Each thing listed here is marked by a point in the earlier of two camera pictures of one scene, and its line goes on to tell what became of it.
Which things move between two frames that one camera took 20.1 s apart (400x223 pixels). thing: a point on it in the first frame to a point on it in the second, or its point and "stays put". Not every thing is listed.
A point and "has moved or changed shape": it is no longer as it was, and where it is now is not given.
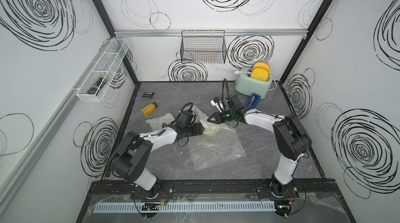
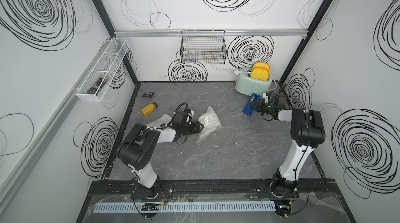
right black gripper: x=217 y=116 to x=258 y=107
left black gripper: x=197 y=129 stays put
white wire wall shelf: x=92 y=88 stays put
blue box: x=253 y=100 stays put
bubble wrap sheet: x=219 y=144 has moved or changed shape
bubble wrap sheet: x=156 y=123 stays put
